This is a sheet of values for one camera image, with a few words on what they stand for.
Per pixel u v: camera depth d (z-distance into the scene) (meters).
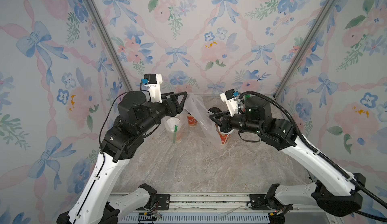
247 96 0.43
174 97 0.46
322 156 0.39
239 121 0.50
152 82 0.44
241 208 0.73
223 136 0.84
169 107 0.46
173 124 0.82
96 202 0.35
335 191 0.39
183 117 0.82
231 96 0.51
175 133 0.83
